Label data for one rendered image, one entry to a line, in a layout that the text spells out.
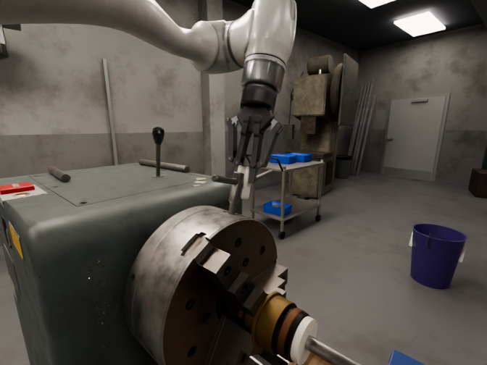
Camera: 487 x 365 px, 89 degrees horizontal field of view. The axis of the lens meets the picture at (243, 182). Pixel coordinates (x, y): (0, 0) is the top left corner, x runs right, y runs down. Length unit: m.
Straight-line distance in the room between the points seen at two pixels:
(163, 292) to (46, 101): 3.68
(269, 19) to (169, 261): 0.49
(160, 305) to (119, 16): 0.39
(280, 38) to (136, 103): 3.70
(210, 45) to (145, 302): 0.53
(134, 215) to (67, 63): 3.61
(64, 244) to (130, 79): 3.79
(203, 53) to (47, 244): 0.47
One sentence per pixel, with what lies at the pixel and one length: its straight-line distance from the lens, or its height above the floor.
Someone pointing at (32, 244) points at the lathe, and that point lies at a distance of 0.50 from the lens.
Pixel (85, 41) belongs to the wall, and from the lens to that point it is 4.16.
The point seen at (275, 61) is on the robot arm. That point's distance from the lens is 0.56.
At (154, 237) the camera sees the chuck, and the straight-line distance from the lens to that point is 0.49.
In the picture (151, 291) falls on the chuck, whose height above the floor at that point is 1.15.
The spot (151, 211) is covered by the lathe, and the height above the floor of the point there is 1.23.
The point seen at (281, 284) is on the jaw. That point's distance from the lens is 0.54.
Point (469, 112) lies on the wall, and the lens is 7.91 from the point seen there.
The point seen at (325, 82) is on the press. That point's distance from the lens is 4.92.
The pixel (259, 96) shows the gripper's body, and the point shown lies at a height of 1.46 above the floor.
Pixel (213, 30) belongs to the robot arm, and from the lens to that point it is 0.64.
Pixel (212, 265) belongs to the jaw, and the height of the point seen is 1.19.
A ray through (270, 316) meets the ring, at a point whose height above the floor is 1.11.
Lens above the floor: 1.41
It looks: 13 degrees down
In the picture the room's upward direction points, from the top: straight up
